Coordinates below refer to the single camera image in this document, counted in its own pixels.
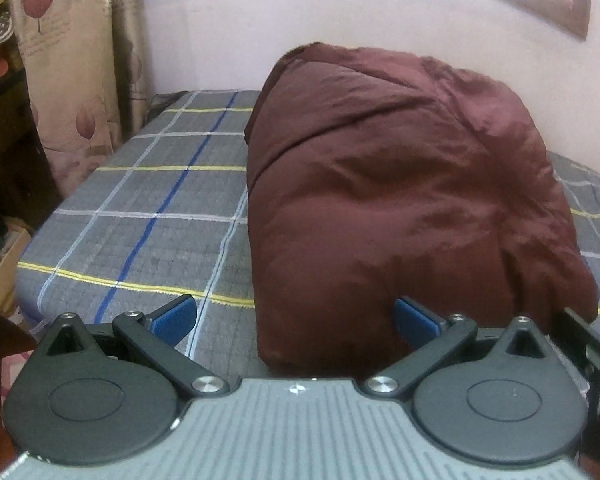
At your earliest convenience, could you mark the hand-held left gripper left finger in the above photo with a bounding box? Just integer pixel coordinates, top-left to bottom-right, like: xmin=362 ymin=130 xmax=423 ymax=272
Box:
xmin=30 ymin=294 xmax=232 ymax=402

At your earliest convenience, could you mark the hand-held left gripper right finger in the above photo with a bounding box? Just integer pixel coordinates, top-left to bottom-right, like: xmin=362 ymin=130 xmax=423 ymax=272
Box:
xmin=361 ymin=297 xmax=561 ymax=402

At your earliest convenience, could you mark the brown padded jacket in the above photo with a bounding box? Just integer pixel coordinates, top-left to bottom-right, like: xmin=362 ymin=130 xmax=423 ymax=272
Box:
xmin=243 ymin=42 xmax=600 ymax=380

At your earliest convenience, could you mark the grey plaid bed sheet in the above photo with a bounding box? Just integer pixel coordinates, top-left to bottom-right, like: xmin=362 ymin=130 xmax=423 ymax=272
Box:
xmin=14 ymin=89 xmax=600 ymax=363

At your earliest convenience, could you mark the cardboard box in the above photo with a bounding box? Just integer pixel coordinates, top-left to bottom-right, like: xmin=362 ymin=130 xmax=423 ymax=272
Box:
xmin=0 ymin=224 xmax=35 ymax=322

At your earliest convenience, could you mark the dark shelf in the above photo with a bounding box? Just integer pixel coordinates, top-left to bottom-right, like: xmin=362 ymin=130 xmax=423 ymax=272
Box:
xmin=0 ymin=67 xmax=62 ymax=266

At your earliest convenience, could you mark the beige floral curtain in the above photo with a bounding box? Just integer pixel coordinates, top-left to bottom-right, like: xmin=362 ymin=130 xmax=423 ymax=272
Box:
xmin=0 ymin=0 xmax=155 ymax=197

